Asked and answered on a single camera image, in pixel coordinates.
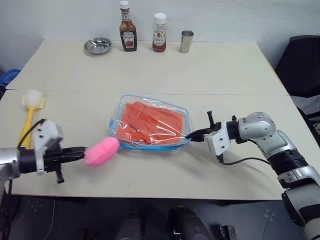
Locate dark rounded shape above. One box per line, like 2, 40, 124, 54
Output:
116, 211, 151, 240

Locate orange cloth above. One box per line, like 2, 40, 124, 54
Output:
115, 100, 186, 146

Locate dark brown sauce bottle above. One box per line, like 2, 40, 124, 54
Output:
118, 0, 138, 53

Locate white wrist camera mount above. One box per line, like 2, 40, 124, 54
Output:
33, 119, 64, 176
203, 120, 230, 159

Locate fluffy pink sponge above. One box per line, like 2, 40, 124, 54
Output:
83, 136, 120, 168

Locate clear plastic zip pouch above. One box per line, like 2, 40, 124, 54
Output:
108, 94, 193, 153

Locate small dark block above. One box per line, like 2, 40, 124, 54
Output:
219, 224, 237, 240

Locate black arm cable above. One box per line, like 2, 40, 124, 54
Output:
8, 118, 46, 198
216, 154, 273, 166

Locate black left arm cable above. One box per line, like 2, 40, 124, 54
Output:
8, 118, 46, 198

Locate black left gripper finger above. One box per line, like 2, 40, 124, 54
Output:
61, 146, 87, 155
62, 153, 86, 162

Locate stainless steel bowl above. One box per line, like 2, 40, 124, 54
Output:
83, 36, 113, 57

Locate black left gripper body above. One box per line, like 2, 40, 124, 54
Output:
43, 146, 66, 185

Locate stainless steel cup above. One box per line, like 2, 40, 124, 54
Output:
180, 30, 195, 54

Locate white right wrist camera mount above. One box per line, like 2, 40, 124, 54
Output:
203, 120, 230, 159

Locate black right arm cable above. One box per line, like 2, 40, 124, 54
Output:
216, 154, 273, 166

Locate yellow brush with white head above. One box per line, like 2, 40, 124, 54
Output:
18, 89, 48, 149

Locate clear red ketchup bottle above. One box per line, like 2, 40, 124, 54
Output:
151, 12, 168, 54

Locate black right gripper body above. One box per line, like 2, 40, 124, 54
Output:
204, 110, 224, 137

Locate blue plastic basin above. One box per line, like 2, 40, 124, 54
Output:
0, 68, 21, 88

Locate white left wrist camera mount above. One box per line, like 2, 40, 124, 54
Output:
33, 119, 64, 176

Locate black chair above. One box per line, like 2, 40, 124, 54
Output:
274, 35, 320, 144

